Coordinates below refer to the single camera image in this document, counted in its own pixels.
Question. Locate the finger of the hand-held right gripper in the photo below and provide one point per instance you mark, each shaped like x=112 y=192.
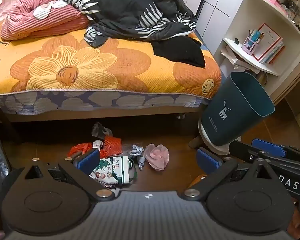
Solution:
x=245 y=151
x=267 y=146

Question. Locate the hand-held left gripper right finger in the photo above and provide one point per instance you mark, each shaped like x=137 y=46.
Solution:
x=207 y=161

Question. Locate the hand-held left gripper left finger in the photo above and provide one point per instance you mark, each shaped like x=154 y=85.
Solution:
x=87 y=161

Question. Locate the white festive print bag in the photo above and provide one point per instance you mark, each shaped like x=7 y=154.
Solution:
x=115 y=170

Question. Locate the red mesh bag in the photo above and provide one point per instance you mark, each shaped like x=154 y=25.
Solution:
x=112 y=146

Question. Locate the clear plastic wrapper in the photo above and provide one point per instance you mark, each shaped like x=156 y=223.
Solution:
x=100 y=130

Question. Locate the teal plastic waste bin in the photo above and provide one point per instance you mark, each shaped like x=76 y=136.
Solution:
x=230 y=115

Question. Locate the pink mesh sponge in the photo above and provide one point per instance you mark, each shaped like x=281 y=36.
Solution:
x=156 y=156

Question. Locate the red plastic bag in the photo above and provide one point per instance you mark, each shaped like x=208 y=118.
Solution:
x=77 y=148

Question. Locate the small white crumpled tissue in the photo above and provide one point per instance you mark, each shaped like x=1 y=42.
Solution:
x=97 y=145

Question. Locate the crumpled grey paper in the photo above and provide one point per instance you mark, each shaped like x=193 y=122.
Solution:
x=137 y=152

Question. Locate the metal bed foot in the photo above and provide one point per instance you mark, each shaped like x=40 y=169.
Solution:
x=181 y=116

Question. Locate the yellow container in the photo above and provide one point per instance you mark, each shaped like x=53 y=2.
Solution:
x=261 y=77

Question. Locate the stack of papers and booklets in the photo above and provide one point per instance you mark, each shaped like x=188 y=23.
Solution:
x=233 y=57

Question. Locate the row of upright books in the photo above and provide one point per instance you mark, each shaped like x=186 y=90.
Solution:
x=271 y=45

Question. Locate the bed with orange floral bedspread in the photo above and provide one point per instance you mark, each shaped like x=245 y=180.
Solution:
x=115 y=62

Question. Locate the pink pen holder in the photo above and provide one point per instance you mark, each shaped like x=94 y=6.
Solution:
x=250 y=43

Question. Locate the small dark green figure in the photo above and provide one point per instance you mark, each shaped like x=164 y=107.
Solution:
x=236 y=40

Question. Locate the black garment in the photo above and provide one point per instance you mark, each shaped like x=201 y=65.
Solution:
x=180 y=51

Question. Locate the white corner shelf unit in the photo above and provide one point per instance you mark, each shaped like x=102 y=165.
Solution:
x=267 y=12

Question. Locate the group of jars and bottles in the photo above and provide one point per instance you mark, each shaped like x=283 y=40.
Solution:
x=293 y=11

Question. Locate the white sliding-door wardrobe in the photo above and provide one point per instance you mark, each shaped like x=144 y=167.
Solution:
x=215 y=7

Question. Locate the black leaf-print duvet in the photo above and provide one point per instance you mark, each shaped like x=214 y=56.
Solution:
x=130 y=7

